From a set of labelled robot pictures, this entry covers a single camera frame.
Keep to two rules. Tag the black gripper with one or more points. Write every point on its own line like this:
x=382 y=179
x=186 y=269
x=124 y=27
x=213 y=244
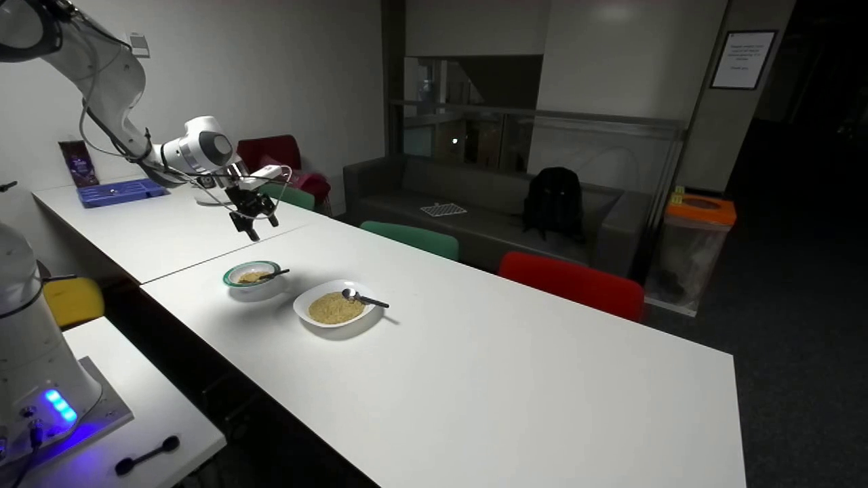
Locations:
x=251 y=204

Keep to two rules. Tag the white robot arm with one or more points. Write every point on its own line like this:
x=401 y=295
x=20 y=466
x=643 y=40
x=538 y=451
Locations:
x=113 y=81

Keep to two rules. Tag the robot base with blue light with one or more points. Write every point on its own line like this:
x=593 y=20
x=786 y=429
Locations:
x=48 y=393

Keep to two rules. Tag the green rimmed round bowl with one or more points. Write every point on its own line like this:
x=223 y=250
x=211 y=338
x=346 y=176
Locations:
x=246 y=273

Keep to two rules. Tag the white oval bowl with grains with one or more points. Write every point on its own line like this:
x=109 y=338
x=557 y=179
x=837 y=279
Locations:
x=326 y=307

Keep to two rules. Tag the green chair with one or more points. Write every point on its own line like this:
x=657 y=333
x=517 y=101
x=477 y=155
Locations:
x=417 y=237
x=295 y=196

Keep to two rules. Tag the dark red armchair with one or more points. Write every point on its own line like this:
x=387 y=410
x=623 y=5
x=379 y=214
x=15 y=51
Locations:
x=283 y=149

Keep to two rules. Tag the metal spoon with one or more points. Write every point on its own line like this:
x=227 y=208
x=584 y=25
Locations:
x=352 y=294

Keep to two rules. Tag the blue box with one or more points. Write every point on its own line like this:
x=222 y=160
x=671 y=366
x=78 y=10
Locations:
x=121 y=192

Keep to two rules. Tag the paper on sofa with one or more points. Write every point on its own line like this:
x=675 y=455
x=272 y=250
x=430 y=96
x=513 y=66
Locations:
x=444 y=208

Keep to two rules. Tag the yellow stool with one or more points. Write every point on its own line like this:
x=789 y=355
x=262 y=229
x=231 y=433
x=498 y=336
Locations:
x=75 y=299

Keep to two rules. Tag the dark grey sofa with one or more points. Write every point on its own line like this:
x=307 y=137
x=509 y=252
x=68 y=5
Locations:
x=395 y=191

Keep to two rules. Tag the black dumbbell shaped tool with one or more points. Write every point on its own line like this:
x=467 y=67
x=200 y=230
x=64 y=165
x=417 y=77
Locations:
x=128 y=463

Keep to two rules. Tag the black backpack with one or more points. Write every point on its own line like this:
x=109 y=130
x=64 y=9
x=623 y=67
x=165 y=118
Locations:
x=555 y=204

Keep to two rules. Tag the red chair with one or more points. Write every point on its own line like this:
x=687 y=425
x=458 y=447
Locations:
x=576 y=282

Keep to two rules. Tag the orange lidded bin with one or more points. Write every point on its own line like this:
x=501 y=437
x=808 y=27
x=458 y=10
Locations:
x=691 y=244

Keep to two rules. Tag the framed wall notice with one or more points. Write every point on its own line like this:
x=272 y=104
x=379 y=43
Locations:
x=741 y=58

